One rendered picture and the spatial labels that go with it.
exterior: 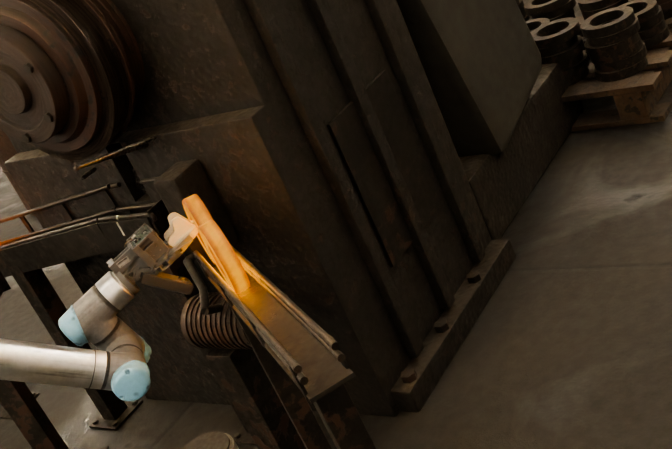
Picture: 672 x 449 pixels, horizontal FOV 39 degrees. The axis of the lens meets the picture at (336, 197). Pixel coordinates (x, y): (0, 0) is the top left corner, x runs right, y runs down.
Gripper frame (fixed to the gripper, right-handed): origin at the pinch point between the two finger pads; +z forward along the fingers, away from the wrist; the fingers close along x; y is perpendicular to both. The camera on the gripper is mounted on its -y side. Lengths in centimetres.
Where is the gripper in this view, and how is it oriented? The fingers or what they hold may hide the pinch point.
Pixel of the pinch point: (201, 221)
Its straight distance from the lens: 202.4
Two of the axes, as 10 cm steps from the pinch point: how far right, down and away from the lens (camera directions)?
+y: -5.9, -6.8, -4.2
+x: -3.6, -2.4, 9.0
